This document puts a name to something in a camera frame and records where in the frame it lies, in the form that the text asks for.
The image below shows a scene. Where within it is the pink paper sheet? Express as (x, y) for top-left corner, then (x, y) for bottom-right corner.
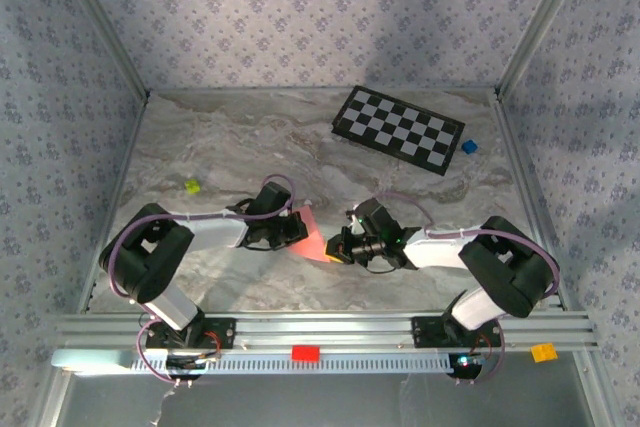
(287, 205), (335, 264)

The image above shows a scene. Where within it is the black white checkerboard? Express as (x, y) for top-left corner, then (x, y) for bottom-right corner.
(330, 85), (466, 177)

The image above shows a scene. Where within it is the black round controller board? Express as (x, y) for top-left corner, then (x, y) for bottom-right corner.
(166, 354), (221, 379)
(449, 352), (486, 378)

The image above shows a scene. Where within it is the orange toy brick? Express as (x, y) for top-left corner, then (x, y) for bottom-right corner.
(530, 342), (559, 364)

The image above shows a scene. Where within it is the pale blue flat plate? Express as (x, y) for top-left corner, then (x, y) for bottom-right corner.
(52, 349), (134, 373)

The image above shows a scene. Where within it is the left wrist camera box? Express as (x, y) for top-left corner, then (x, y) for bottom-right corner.
(254, 182), (295, 218)

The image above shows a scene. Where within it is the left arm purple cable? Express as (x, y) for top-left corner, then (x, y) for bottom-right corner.
(108, 174), (297, 388)

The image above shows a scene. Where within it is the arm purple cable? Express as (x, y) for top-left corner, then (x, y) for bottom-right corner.
(108, 174), (297, 388)
(372, 190), (561, 388)

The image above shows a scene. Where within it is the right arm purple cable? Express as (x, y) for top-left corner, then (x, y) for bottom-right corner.
(372, 190), (561, 388)

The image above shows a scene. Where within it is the wide aluminium extrusion rail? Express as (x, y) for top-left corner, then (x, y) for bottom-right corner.
(55, 311), (600, 352)

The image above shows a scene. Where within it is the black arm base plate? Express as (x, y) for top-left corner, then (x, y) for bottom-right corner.
(145, 317), (237, 351)
(411, 315), (504, 350)

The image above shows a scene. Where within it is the white slotted cable duct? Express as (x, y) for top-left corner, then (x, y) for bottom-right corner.
(130, 350), (454, 376)

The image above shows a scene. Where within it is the aluminium frame rail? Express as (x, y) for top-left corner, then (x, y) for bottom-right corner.
(147, 86), (499, 96)
(74, 94), (151, 316)
(492, 89), (574, 313)

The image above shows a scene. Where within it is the aluminium frame post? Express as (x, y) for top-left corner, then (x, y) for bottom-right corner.
(49, 0), (151, 101)
(494, 0), (601, 101)

